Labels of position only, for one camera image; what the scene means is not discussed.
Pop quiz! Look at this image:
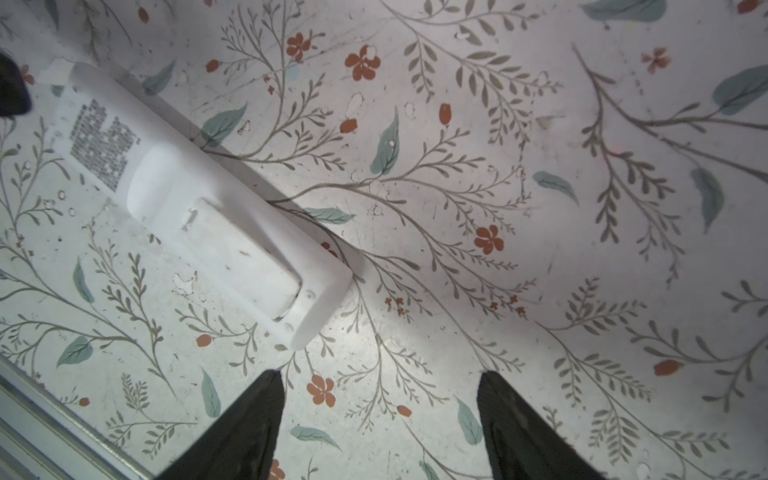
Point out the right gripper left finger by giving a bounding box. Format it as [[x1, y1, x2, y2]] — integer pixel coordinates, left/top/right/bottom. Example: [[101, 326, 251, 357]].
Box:
[[158, 370, 285, 480]]

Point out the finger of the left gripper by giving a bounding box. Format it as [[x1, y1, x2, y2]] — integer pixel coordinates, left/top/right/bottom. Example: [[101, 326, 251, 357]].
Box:
[[0, 54, 32, 117]]

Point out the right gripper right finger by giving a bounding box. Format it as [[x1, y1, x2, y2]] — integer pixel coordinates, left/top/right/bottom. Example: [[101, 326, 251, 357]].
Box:
[[477, 371, 604, 480]]

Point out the white remote control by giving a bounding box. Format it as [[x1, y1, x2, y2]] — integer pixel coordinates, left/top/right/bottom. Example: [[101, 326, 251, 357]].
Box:
[[52, 63, 352, 350]]

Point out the white battery compartment cover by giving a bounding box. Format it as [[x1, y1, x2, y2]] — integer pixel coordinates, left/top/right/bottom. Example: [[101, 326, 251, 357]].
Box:
[[180, 198, 301, 319]]

